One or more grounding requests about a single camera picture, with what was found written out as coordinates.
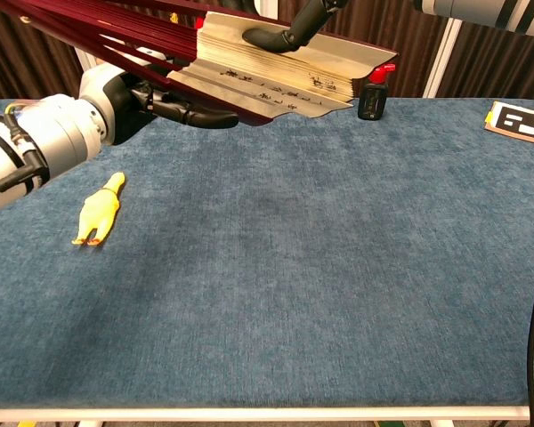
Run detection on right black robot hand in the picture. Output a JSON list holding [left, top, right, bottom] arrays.
[[242, 0, 352, 53]]

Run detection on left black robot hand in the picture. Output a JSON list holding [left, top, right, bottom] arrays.
[[115, 48, 240, 131]]

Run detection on red paper folding fan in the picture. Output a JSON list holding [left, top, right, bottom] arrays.
[[0, 0, 400, 130]]

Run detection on feather shuttlecock red yellow pink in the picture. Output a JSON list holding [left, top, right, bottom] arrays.
[[168, 12, 206, 30]]

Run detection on black ink bottle red cap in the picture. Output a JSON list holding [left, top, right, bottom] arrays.
[[357, 63, 397, 122]]

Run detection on yellow rubber chicken toy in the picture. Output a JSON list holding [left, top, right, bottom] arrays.
[[71, 172, 127, 247]]

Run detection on blue table cloth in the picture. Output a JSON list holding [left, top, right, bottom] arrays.
[[0, 98, 534, 409]]

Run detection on dark brown curtain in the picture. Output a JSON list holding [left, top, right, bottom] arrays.
[[0, 0, 534, 112]]

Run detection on black white marker tag card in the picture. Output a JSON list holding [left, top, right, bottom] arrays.
[[484, 101, 534, 148]]

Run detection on white frame post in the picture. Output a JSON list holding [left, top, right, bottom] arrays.
[[73, 44, 94, 77], [422, 17, 465, 100], [251, 0, 279, 21]]

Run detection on white table frame edge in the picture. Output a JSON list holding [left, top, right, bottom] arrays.
[[0, 407, 534, 427]]

